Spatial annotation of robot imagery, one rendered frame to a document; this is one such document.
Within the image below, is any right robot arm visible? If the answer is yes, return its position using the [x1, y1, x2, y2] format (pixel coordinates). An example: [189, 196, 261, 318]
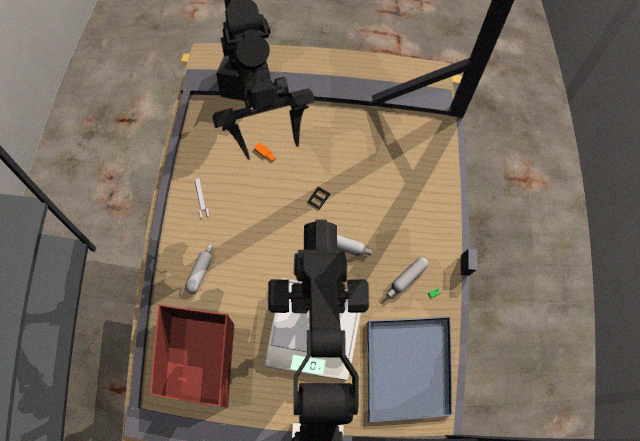
[221, 0, 289, 109]

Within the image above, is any grey bottle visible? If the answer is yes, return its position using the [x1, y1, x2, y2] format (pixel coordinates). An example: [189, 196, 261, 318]
[337, 235, 371, 256]
[185, 244, 213, 294]

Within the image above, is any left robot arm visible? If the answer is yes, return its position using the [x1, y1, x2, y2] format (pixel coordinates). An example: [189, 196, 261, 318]
[292, 219, 359, 441]

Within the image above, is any red open box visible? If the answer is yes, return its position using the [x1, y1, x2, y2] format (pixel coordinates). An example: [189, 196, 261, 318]
[150, 304, 234, 407]

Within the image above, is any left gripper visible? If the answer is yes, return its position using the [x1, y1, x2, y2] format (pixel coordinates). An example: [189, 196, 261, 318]
[268, 279, 369, 313]

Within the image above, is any grey open-ended spanner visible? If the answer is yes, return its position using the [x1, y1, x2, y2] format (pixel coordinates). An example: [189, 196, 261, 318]
[195, 178, 209, 218]

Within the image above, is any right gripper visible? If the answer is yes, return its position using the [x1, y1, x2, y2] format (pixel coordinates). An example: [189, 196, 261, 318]
[212, 69, 315, 160]

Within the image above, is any dark grey metal post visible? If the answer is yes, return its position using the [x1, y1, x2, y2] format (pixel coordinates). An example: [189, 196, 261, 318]
[352, 0, 640, 441]

